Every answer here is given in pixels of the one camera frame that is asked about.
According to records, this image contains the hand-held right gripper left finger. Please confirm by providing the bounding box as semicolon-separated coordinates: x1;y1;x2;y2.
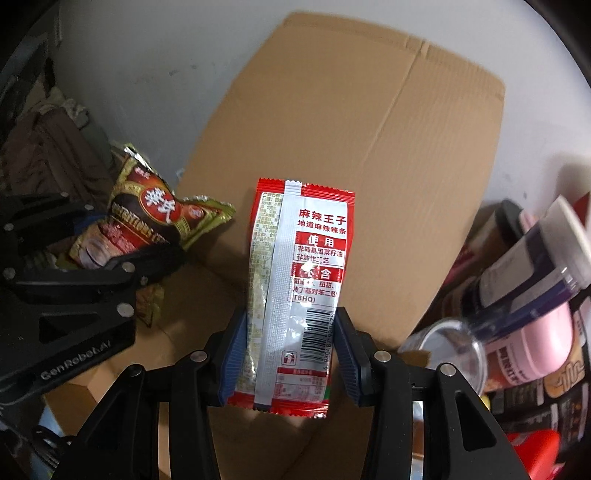
50;307;252;480

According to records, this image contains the brown bottle black cap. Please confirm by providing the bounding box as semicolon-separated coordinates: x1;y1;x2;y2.
455;198;522;296

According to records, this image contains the dark chair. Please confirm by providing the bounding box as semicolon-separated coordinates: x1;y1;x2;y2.
0;0;63;97

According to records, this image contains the light blue floral sheet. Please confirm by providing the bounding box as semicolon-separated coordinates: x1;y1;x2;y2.
37;401;79;444

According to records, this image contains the red silver snack packet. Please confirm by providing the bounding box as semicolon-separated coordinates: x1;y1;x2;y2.
225;176;356;418

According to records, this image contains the pink canister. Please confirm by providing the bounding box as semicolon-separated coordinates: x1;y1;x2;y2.
485;300;575;393

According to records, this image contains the black printed package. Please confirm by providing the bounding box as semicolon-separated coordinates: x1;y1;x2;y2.
489;295;591;462

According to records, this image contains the red lid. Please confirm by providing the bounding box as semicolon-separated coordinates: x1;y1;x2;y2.
505;427;562;480

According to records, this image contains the clear plastic cup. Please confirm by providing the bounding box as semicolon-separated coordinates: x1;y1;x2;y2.
398;318;488;398

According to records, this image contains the brown cardboard box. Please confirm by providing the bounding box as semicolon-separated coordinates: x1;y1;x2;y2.
44;11;506;480

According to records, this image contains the purple canister white lid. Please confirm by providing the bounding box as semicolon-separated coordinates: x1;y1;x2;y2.
464;195;591;341

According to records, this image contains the brown cloth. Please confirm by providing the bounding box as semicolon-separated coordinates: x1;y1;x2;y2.
0;105;116;199

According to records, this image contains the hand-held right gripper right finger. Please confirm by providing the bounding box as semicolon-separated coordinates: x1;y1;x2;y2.
333;307;541;480

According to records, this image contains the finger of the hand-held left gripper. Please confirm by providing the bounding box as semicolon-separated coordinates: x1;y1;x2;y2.
14;244;188;344
0;193;100;278

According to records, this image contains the gold brown snack packet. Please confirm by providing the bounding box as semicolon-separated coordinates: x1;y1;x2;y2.
69;144;236;328

